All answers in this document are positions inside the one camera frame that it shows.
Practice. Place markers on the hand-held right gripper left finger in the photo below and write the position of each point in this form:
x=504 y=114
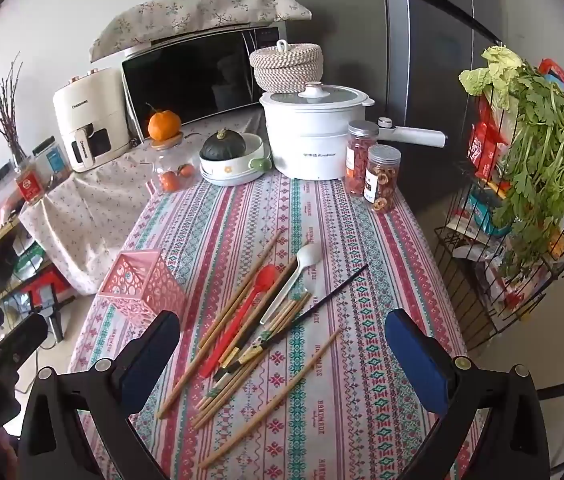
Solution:
x=149 y=360

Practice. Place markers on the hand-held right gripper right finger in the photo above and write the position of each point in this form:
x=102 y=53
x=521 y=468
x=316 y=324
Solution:
x=414 y=355

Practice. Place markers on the pink perforated utensil basket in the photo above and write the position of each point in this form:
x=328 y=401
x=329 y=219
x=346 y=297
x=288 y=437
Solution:
x=144 y=285

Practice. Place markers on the bunch of wooden chopsticks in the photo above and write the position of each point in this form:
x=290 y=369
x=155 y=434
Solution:
x=234 y=305

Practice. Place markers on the black chopstick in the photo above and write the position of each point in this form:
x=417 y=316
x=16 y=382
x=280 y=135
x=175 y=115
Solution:
x=337 y=287

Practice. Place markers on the light bamboo chopstick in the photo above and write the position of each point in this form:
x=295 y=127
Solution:
x=282 y=390

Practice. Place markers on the black stand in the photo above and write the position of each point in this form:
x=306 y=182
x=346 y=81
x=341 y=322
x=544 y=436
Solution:
x=54 y=310

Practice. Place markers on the striped patterned tablecloth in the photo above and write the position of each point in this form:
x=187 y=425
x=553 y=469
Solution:
x=361 y=310

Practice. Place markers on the red spoon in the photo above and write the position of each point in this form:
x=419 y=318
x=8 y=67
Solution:
x=262 y=285

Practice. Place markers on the white spoon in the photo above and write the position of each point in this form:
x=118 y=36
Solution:
x=309 y=257

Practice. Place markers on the white small-flower tablecloth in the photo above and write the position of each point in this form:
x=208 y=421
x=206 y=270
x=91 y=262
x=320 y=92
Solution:
x=97 y=200

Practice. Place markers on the blue snack packet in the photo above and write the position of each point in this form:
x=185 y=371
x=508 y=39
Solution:
x=481 y=210

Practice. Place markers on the jar of dried fruit rings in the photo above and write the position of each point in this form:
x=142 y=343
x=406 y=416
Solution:
x=381 y=180

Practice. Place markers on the small tangerine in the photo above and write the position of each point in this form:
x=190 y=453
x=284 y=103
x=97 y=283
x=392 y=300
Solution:
x=169 y=181
x=187 y=170

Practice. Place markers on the blue label canister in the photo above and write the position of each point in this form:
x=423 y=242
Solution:
x=57 y=157

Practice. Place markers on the clear plastic container with tomatoes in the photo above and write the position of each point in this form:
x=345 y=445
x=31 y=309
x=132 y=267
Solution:
x=162 y=160

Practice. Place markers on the jar of red dried fruit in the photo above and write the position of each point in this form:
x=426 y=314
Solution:
x=359 y=160

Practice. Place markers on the white flower-print baking dish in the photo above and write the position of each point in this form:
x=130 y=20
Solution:
x=239 y=162

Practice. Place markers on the red snack packets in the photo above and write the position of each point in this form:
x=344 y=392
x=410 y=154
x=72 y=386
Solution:
x=481 y=145

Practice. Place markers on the dark green squash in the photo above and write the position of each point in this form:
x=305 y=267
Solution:
x=222 y=147

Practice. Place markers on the leafy green herbs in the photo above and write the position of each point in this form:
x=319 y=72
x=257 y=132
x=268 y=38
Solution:
x=536 y=160

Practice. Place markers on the cream air fryer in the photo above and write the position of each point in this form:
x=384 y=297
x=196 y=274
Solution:
x=92 y=115

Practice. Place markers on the large orange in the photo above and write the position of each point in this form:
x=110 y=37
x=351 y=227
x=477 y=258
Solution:
x=164 y=125

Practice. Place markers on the white electric pot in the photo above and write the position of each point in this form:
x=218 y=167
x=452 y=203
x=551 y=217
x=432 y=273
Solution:
x=307 y=140

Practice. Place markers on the glass pot lid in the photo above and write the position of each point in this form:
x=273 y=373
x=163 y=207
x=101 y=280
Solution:
x=312 y=95

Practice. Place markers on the napa cabbage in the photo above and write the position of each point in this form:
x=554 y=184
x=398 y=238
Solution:
x=491 y=67

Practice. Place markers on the woven basket with lid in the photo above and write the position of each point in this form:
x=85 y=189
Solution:
x=287 y=67

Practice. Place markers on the grey refrigerator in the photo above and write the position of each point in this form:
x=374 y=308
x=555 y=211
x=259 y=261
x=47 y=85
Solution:
x=411 y=35

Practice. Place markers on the floral cloth cover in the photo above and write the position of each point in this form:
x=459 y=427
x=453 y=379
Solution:
x=202 y=10

